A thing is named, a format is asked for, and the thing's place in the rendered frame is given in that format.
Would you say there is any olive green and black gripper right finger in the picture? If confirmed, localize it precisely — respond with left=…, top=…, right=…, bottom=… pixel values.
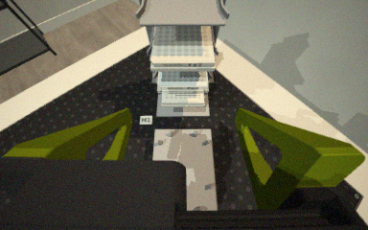
left=235, top=108, right=365, bottom=210

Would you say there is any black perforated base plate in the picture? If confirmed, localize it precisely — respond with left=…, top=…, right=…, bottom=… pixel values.
left=0, top=45, right=276, bottom=211

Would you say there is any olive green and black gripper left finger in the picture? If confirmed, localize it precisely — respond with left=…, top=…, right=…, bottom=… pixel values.
left=2, top=108, right=132, bottom=160

